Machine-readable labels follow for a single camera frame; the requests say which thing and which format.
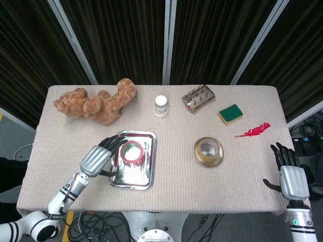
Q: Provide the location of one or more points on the brown teddy bear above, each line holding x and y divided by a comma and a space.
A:
101, 108

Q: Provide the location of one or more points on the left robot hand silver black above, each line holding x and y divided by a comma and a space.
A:
94, 158

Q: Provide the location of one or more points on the rectangular steel tray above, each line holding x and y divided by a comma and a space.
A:
141, 176

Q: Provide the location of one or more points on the white paper cup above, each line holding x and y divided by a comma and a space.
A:
161, 107

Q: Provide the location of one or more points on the red tape roll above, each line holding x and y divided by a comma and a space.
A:
140, 157

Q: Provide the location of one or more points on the gold red snack packet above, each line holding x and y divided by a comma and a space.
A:
198, 99

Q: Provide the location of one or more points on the red feather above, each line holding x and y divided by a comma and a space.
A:
255, 131

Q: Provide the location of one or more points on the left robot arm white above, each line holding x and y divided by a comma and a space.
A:
58, 201

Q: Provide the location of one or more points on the beige waffle tablecloth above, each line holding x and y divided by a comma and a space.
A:
176, 191

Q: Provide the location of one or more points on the green yellow sponge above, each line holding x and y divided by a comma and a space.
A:
230, 112

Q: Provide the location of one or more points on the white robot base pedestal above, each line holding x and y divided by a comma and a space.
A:
156, 227

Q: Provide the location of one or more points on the grey partition post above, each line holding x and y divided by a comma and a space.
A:
169, 43
260, 43
73, 43

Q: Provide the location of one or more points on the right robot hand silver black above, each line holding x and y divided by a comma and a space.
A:
294, 182

